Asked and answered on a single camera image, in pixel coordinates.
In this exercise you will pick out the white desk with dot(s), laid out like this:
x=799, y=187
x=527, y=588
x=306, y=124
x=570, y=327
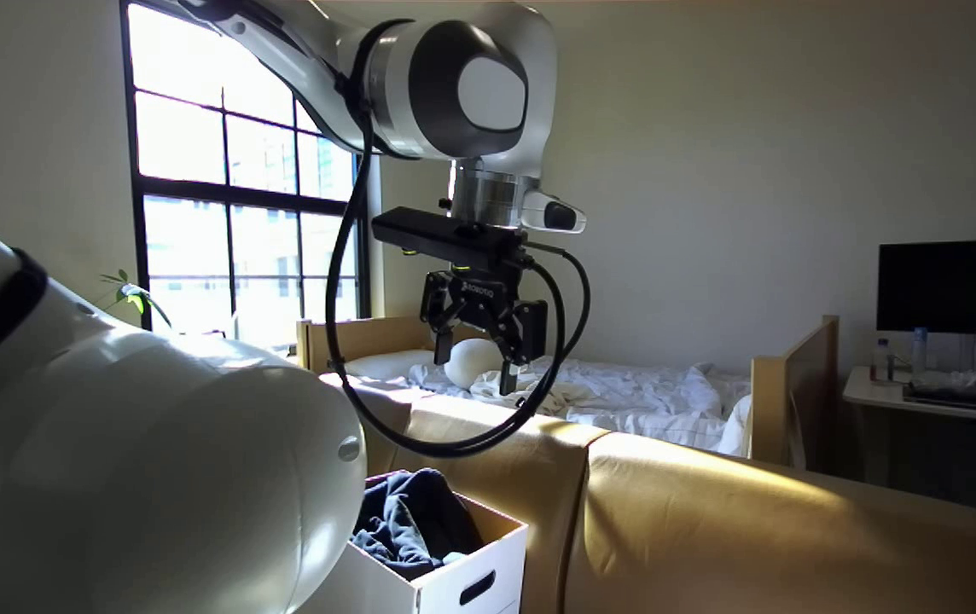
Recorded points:
x=923, y=394

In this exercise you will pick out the black framed window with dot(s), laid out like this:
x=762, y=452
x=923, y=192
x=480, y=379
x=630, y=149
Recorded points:
x=237, y=188

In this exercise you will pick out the white cardboard box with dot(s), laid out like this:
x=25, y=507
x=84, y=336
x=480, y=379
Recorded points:
x=488, y=583

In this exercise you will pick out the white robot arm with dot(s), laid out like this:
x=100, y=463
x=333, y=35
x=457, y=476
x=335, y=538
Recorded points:
x=147, y=476

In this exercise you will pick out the green houseplant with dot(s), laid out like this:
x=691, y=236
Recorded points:
x=133, y=296

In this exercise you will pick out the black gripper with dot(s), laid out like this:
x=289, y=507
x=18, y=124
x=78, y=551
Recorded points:
x=485, y=304

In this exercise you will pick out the bed with white sheets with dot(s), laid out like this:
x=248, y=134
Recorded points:
x=766, y=413

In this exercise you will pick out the dark blue clothing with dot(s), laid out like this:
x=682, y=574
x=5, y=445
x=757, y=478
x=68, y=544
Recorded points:
x=414, y=522

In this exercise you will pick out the black computer monitor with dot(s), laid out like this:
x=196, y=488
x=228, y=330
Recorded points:
x=924, y=286

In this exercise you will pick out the tan leather sofa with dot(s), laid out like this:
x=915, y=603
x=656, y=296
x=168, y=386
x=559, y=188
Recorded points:
x=643, y=528

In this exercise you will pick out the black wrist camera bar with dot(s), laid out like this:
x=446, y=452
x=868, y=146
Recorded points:
x=446, y=236

